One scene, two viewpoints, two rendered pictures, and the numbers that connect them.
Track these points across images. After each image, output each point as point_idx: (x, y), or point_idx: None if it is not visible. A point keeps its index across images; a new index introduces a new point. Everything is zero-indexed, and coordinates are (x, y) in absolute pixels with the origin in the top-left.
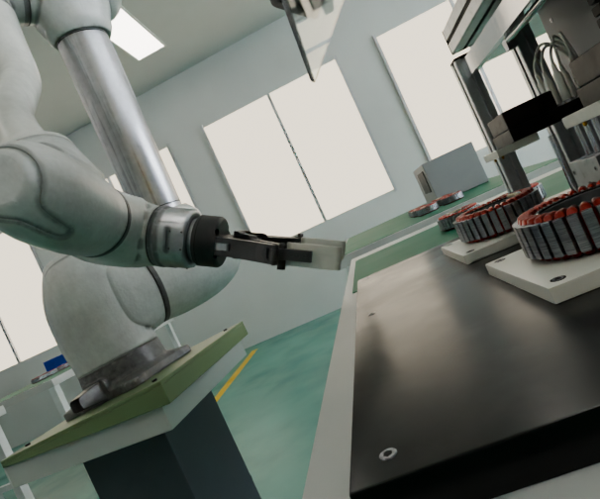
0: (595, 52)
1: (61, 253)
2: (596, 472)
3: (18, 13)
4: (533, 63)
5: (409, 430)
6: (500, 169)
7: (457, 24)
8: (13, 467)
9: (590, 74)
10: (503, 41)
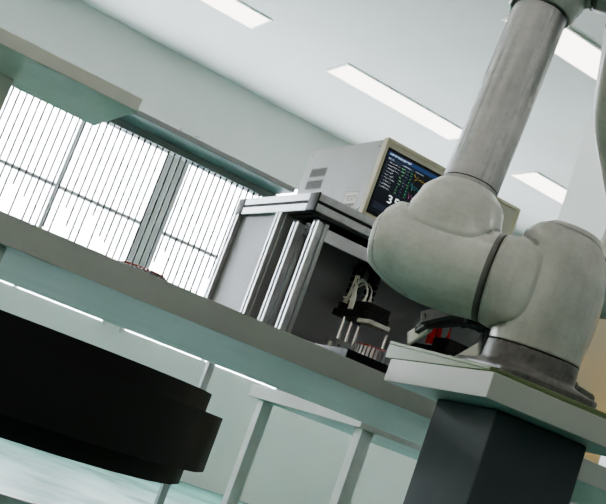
0: (461, 346)
1: (601, 314)
2: None
3: (602, 14)
4: (358, 282)
5: None
6: (292, 304)
7: (345, 215)
8: None
9: (454, 348)
10: (310, 228)
